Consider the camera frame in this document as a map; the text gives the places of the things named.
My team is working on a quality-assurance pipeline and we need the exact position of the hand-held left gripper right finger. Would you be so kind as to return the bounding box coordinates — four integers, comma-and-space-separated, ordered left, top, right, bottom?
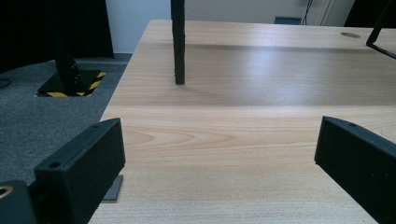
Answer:
313, 116, 396, 224

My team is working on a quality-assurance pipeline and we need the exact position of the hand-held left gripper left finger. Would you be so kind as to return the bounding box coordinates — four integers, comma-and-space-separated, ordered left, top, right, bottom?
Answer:
33, 117, 127, 224

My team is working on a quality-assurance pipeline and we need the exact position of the grey table foot plate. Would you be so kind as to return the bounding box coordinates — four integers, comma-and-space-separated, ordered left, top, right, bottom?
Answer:
102, 175, 124, 203

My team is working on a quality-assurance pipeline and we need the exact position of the black stand base with hazard tape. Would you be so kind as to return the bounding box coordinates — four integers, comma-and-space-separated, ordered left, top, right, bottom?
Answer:
35, 0, 106, 98

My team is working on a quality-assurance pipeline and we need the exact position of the black curtain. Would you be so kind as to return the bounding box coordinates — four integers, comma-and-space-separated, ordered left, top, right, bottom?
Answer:
0, 0, 115, 75

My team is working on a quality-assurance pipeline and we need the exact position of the dark chair back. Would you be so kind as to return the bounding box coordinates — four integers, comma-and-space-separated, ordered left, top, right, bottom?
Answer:
274, 16, 303, 25

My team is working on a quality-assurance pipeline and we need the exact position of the grey table cable grommet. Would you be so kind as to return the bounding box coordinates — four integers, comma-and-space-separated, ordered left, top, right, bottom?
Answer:
339, 31, 362, 39

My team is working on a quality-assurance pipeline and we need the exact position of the black hanging cable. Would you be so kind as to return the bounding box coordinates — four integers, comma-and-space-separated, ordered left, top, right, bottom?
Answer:
302, 0, 314, 26

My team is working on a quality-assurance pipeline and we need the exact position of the black upright post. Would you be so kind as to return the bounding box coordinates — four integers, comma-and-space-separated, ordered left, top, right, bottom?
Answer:
170, 0, 187, 86

